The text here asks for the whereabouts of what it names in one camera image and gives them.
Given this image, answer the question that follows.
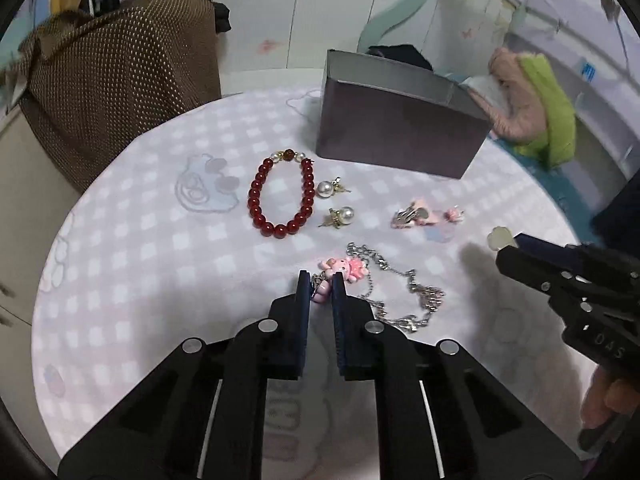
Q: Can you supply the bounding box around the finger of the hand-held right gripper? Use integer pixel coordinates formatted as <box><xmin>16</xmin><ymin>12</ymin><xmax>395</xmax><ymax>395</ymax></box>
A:
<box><xmin>495</xmin><ymin>246</ymin><xmax>568</xmax><ymax>295</ymax></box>
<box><xmin>515</xmin><ymin>232</ymin><xmax>588</xmax><ymax>267</ymax></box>

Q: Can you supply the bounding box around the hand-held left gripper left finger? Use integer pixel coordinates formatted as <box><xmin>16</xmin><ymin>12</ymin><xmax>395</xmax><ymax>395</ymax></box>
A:
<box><xmin>57</xmin><ymin>270</ymin><xmax>311</xmax><ymax>480</ymax></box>

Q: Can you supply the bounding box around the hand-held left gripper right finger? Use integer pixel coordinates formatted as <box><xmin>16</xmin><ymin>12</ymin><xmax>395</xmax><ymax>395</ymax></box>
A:
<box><xmin>330</xmin><ymin>272</ymin><xmax>586</xmax><ymax>480</ymax></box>

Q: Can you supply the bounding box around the pink cartoon charm keychain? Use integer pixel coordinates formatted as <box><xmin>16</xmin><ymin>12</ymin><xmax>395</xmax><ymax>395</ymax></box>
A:
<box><xmin>311</xmin><ymin>255</ymin><xmax>372</xmax><ymax>304</ymax></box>

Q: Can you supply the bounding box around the person's right hand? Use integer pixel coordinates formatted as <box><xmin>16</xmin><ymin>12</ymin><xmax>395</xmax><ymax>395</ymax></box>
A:
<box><xmin>580</xmin><ymin>366</ymin><xmax>640</xmax><ymax>431</ymax></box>

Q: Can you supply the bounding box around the dark cloth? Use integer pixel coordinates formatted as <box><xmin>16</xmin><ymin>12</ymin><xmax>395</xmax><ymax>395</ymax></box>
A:
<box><xmin>591</xmin><ymin>167</ymin><xmax>640</xmax><ymax>247</ymax></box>

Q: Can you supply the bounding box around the pearl earring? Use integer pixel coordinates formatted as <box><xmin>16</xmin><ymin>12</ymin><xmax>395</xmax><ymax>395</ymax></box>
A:
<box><xmin>318</xmin><ymin>206</ymin><xmax>357</xmax><ymax>230</ymax></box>
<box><xmin>316</xmin><ymin>176</ymin><xmax>352</xmax><ymax>198</ymax></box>

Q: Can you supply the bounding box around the pink hair clip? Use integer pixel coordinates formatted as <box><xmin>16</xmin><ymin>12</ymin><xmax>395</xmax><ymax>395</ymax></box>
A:
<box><xmin>391</xmin><ymin>199</ymin><xmax>442</xmax><ymax>231</ymax></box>

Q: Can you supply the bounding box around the pink plush toy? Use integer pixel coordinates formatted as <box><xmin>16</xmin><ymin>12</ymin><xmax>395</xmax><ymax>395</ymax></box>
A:
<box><xmin>486</xmin><ymin>47</ymin><xmax>547</xmax><ymax>144</ymax></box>

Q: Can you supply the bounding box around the pink checked printed blanket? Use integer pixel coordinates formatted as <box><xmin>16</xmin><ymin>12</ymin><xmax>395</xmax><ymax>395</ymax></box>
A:
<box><xmin>30</xmin><ymin>82</ymin><xmax>596</xmax><ymax>461</ymax></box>

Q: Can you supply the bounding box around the dark grey metal box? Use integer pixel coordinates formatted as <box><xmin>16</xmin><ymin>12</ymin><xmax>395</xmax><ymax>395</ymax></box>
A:
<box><xmin>315</xmin><ymin>49</ymin><xmax>494</xmax><ymax>180</ymax></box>

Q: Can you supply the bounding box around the brown dotted cloth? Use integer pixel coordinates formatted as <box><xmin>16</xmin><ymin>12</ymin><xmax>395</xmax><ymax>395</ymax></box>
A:
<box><xmin>19</xmin><ymin>0</ymin><xmax>224</xmax><ymax>194</ymax></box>

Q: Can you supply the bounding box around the silver chain necklace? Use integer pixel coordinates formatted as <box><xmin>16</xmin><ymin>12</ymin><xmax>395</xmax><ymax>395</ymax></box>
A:
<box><xmin>346</xmin><ymin>242</ymin><xmax>447</xmax><ymax>336</ymax></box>

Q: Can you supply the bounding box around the red bead bracelet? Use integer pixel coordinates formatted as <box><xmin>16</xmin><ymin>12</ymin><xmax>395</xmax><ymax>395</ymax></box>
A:
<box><xmin>246</xmin><ymin>148</ymin><xmax>316</xmax><ymax>238</ymax></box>

